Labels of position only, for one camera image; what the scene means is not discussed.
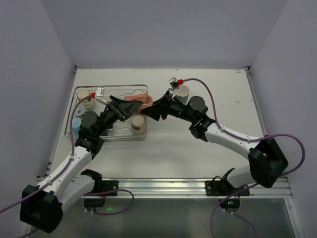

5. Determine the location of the pink patterned mug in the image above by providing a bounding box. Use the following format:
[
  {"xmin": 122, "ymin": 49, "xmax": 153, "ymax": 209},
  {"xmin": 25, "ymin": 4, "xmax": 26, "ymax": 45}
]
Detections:
[{"xmin": 125, "ymin": 93, "xmax": 153, "ymax": 114}]

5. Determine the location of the cream brown cup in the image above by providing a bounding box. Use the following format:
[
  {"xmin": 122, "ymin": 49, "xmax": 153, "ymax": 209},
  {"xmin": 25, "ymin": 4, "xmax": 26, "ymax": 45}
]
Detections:
[
  {"xmin": 131, "ymin": 115, "xmax": 146, "ymax": 135},
  {"xmin": 133, "ymin": 90, "xmax": 145, "ymax": 96}
]

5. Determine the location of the purple cable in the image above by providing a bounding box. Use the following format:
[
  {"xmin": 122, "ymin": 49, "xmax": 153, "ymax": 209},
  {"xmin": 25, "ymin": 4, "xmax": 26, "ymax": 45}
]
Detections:
[
  {"xmin": 0, "ymin": 93, "xmax": 96, "ymax": 214},
  {"xmin": 178, "ymin": 78, "xmax": 306, "ymax": 178}
]

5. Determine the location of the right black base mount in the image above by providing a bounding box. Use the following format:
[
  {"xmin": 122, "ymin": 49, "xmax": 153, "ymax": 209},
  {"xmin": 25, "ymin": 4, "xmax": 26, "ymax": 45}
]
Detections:
[{"xmin": 205, "ymin": 176, "xmax": 250, "ymax": 213}]

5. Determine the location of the aluminium rail frame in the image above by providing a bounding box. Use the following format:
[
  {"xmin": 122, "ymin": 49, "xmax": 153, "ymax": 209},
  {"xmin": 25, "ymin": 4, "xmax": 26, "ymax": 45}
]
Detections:
[{"xmin": 34, "ymin": 177, "xmax": 290, "ymax": 199}]

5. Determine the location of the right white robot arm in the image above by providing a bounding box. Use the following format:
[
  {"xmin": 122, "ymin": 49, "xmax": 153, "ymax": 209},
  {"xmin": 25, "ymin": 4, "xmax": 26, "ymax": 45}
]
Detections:
[{"xmin": 141, "ymin": 92, "xmax": 288, "ymax": 195}]

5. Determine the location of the light blue mug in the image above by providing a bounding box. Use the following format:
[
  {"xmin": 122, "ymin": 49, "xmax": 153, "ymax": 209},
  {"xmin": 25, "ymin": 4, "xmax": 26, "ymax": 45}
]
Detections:
[{"xmin": 71, "ymin": 118, "xmax": 81, "ymax": 137}]

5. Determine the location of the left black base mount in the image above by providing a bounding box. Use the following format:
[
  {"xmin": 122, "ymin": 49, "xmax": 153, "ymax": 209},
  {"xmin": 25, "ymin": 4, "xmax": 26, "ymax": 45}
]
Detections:
[{"xmin": 84, "ymin": 179, "xmax": 118, "ymax": 209}]

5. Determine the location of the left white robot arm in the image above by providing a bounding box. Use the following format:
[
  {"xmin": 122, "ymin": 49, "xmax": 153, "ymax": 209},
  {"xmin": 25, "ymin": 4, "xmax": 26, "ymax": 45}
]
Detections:
[{"xmin": 20, "ymin": 96, "xmax": 142, "ymax": 233}]

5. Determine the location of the grey teal mug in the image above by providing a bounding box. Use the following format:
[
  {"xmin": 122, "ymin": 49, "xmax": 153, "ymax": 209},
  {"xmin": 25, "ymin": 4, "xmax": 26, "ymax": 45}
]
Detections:
[{"xmin": 175, "ymin": 84, "xmax": 190, "ymax": 104}]

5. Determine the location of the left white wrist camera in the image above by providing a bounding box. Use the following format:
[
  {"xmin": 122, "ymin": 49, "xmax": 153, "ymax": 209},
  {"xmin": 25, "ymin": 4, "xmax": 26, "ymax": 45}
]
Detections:
[{"xmin": 90, "ymin": 87, "xmax": 108, "ymax": 106}]

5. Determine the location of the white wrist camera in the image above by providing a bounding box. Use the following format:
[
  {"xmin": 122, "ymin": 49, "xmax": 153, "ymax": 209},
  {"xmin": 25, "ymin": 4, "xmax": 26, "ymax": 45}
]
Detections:
[
  {"xmin": 90, "ymin": 87, "xmax": 108, "ymax": 106},
  {"xmin": 168, "ymin": 77, "xmax": 184, "ymax": 98}
]

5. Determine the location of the metal wire dish rack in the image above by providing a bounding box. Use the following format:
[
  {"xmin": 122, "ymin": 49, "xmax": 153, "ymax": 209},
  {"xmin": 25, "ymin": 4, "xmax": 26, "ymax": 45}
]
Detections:
[{"xmin": 64, "ymin": 84, "xmax": 148, "ymax": 141}]

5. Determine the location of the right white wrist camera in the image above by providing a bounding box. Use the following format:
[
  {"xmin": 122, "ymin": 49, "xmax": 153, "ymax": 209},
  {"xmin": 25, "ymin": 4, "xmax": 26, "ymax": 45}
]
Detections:
[{"xmin": 168, "ymin": 77, "xmax": 184, "ymax": 98}]

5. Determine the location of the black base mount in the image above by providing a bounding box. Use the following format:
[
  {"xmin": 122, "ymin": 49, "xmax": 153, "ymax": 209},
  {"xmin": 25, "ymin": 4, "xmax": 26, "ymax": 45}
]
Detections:
[
  {"xmin": 84, "ymin": 179, "xmax": 118, "ymax": 209},
  {"xmin": 205, "ymin": 176, "xmax": 250, "ymax": 213}
]

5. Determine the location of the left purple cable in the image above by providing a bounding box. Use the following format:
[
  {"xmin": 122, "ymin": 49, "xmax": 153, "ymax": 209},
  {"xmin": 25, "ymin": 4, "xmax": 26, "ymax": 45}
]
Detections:
[{"xmin": 0, "ymin": 93, "xmax": 96, "ymax": 214}]

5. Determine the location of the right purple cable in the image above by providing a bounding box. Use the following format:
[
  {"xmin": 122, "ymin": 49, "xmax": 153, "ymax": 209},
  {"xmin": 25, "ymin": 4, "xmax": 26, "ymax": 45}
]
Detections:
[{"xmin": 178, "ymin": 78, "xmax": 306, "ymax": 178}]

